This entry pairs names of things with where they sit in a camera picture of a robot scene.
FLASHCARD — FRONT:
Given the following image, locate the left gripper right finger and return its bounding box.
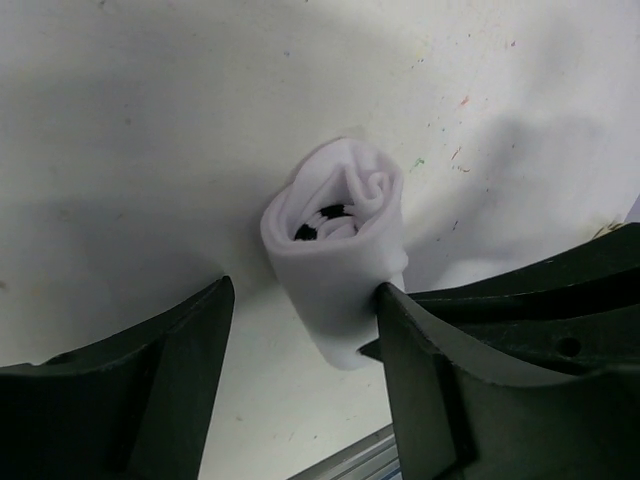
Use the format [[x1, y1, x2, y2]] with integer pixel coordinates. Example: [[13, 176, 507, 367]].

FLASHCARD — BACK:
[[376, 283, 639, 479]]

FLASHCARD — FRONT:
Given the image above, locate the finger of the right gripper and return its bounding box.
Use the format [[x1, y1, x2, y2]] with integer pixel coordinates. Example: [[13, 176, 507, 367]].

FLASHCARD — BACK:
[[410, 223, 639, 375]]

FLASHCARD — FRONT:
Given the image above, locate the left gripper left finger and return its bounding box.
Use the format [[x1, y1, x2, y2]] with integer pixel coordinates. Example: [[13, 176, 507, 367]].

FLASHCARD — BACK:
[[1, 277, 235, 479]]

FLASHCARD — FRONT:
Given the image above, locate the white sock with black stripes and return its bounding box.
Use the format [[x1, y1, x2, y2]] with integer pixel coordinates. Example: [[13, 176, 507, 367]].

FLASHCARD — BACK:
[[260, 138, 408, 370]]

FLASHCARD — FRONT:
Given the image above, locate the aluminium table front rail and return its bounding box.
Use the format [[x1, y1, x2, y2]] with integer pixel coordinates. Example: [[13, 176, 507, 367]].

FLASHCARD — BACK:
[[290, 424, 402, 480]]

